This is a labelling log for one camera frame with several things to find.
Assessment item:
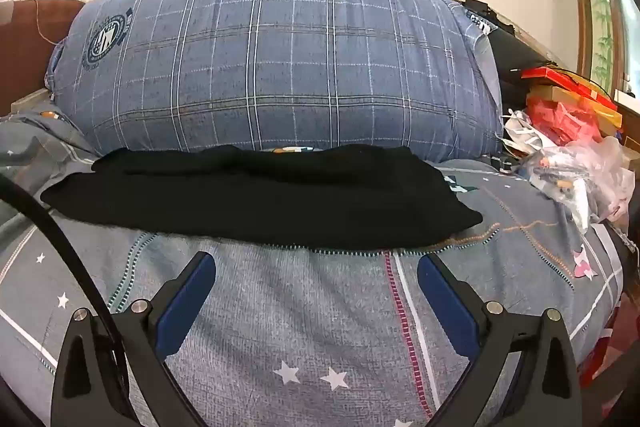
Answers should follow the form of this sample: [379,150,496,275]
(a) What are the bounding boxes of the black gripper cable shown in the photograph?
[0,174,126,358]

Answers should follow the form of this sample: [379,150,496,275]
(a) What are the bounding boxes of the white paper bag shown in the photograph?
[501,108,556,152]

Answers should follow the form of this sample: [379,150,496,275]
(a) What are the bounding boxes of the red flat box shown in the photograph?
[521,66,618,110]

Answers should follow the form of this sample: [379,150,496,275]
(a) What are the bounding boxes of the black bag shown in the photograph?
[462,0,551,108]

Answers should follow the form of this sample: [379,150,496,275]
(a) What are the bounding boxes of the red plastic bag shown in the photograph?
[527,97,603,148]

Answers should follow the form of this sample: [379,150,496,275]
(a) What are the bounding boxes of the thin orange cord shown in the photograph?
[32,0,58,45]

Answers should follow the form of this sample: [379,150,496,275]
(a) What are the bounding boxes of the clear plastic bag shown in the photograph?
[520,137,636,233]

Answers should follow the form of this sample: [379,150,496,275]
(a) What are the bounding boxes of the black pants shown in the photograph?
[40,144,484,253]

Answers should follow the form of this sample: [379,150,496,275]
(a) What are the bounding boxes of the blue plaid pillow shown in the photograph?
[44,0,505,158]

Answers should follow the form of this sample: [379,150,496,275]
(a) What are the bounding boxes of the grey star-printed bed sheet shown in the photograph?
[0,109,626,427]

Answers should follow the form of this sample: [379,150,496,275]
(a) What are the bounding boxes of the brown headboard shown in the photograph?
[0,0,86,115]

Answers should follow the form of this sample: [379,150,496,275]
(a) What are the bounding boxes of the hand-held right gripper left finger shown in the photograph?
[50,251,217,427]

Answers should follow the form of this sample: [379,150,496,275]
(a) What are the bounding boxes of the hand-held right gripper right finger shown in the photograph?
[416,253,583,427]

